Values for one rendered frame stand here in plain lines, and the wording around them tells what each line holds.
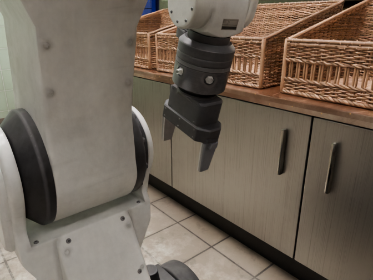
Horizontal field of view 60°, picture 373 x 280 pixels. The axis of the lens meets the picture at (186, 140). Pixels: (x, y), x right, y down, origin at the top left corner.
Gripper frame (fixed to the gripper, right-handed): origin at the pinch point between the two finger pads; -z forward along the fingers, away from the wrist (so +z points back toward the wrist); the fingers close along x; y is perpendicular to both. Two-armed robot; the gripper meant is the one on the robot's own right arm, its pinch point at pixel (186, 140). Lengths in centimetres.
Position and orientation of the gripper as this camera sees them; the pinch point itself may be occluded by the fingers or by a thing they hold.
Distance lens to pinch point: 58.8
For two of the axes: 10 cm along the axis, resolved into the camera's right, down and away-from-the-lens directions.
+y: -7.6, 2.1, -6.1
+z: 1.8, -8.4, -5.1
